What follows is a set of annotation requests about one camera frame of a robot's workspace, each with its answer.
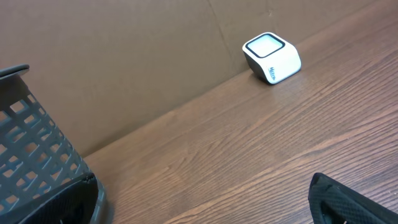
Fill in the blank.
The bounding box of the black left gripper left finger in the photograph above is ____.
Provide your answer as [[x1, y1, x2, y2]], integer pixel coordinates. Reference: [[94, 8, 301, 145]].
[[15, 172, 98, 223]]

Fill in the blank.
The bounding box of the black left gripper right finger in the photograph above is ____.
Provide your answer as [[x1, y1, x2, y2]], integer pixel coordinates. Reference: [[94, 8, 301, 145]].
[[308, 172, 397, 224]]

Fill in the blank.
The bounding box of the white barcode scanner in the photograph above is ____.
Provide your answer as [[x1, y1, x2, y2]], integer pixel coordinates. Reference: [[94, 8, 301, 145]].
[[242, 32, 302, 85]]

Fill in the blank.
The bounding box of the grey plastic mesh basket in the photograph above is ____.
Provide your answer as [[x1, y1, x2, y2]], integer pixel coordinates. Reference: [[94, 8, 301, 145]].
[[1, 64, 106, 223]]

